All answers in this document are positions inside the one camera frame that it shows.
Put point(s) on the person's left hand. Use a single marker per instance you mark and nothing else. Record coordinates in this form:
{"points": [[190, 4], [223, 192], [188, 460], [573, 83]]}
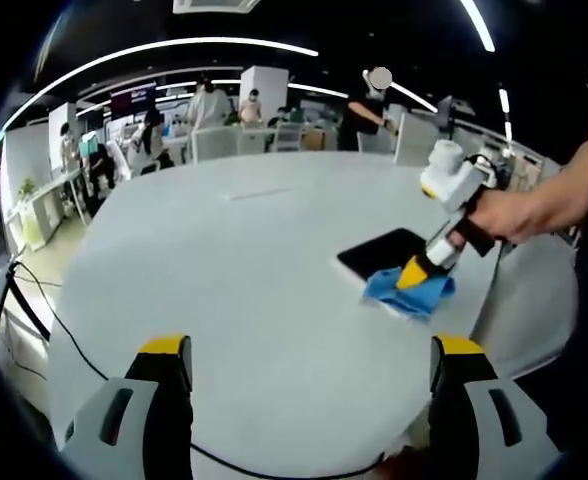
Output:
{"points": [[404, 465]]}

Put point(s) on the straight ceiling light strip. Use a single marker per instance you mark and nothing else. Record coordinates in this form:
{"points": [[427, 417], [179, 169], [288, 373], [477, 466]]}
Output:
{"points": [[481, 27]]}

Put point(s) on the wide white pillar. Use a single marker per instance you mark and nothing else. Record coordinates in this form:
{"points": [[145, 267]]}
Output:
{"points": [[269, 80]]}

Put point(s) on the dark mirror with white frame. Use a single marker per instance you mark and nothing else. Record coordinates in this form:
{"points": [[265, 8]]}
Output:
{"points": [[379, 250]]}

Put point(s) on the white mesh office chair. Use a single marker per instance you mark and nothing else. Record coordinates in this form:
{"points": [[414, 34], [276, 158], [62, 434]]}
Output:
{"points": [[290, 137]]}

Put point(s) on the black tripod stand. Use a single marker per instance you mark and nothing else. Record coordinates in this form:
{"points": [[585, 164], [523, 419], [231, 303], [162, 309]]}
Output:
{"points": [[26, 302]]}

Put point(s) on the person's right hand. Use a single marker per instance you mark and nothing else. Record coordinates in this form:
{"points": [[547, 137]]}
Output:
{"points": [[511, 217]]}

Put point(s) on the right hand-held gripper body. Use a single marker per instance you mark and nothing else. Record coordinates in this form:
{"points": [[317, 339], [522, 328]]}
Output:
{"points": [[456, 182]]}

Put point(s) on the ceiling air conditioner vent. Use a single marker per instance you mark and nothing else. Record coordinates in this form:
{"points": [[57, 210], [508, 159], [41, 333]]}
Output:
{"points": [[216, 5]]}

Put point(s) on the brown cardboard box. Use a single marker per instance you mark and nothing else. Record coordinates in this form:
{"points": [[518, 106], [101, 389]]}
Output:
{"points": [[315, 139]]}

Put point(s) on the purple display screen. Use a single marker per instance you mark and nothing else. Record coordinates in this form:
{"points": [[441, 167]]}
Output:
{"points": [[134, 97]]}

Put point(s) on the grey office chair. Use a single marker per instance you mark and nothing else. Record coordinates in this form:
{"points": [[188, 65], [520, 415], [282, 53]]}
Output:
{"points": [[529, 310]]}

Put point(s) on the long curved ceiling light strip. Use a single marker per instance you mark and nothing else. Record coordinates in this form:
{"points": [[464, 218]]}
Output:
{"points": [[224, 41]]}

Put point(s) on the white shelf unit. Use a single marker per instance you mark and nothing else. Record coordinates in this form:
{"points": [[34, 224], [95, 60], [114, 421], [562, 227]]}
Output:
{"points": [[39, 215]]}

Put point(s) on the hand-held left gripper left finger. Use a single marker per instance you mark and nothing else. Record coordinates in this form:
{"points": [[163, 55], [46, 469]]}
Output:
{"points": [[124, 440]]}

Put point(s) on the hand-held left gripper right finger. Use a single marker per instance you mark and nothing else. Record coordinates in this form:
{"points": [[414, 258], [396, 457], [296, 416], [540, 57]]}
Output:
{"points": [[479, 440]]}

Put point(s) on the white desk partition panel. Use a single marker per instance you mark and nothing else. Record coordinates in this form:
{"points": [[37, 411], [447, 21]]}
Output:
{"points": [[414, 140]]}

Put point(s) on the narrow white column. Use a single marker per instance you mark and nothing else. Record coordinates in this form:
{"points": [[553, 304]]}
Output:
{"points": [[61, 115]]}

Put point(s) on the black monitor on stand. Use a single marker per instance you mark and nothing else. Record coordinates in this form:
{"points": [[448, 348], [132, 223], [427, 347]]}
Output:
{"points": [[446, 110]]}

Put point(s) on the short ceiling light strip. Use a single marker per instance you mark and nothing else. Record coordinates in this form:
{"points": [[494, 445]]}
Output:
{"points": [[414, 96]]}

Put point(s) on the green potted plant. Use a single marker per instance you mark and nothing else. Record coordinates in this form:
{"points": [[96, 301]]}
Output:
{"points": [[26, 189]]}

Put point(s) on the blue cleaning cloth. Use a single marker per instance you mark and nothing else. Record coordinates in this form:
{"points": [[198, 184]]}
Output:
{"points": [[414, 300]]}

